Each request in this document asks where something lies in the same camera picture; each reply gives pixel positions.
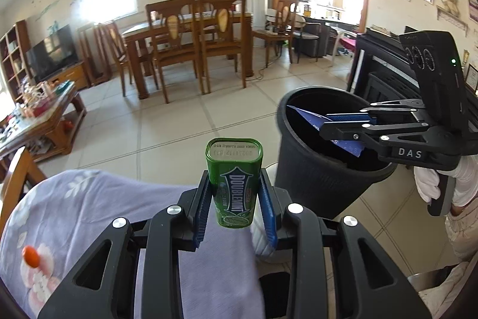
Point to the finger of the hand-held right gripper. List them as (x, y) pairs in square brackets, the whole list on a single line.
[(373, 134), (396, 106)]

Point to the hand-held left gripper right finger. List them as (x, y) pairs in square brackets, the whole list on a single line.
[(267, 208)]

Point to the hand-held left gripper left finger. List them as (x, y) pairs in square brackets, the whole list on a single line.
[(203, 208)]

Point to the green gum tin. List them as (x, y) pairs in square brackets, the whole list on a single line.
[(235, 192)]

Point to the black trash bin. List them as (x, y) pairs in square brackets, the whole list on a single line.
[(310, 173)]

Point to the blue paper packet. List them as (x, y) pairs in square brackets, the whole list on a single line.
[(310, 117)]

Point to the person's right forearm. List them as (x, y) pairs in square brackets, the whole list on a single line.
[(465, 233)]

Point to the person's right hand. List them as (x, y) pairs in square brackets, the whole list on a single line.
[(466, 180)]

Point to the framed certificate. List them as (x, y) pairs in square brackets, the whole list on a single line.
[(473, 75)]

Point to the gold trophy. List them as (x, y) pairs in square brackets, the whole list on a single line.
[(466, 58)]

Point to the black upright piano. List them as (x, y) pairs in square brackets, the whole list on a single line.
[(377, 68)]

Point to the stack of music books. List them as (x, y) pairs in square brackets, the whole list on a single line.
[(382, 30)]

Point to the beige teddy bear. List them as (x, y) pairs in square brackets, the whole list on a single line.
[(451, 3)]

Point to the white plastic chair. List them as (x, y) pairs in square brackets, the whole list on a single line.
[(341, 33)]

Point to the dark wicker armchair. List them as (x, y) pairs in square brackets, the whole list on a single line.
[(315, 38)]

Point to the purple floral blanket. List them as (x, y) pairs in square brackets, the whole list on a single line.
[(93, 199)]

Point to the wooden coffee table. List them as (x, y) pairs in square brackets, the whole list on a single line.
[(56, 124)]

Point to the small orange round object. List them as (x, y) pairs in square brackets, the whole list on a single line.
[(30, 256)]

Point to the person's cream jacket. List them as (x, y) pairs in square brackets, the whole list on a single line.
[(444, 300)]

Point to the wooden dining table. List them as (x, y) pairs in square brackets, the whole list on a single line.
[(186, 27)]

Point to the wooden sofa armrest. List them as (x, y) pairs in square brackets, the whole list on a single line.
[(20, 177)]

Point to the wooden television stand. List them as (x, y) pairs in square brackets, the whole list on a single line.
[(71, 74)]

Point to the clutter of small tabletop items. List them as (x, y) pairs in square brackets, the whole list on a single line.
[(33, 102)]

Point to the flat screen television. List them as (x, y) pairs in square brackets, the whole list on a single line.
[(52, 53)]

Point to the wooden bookshelf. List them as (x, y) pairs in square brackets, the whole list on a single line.
[(15, 57)]

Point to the white carved wall shelf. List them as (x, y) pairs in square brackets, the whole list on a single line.
[(452, 18)]

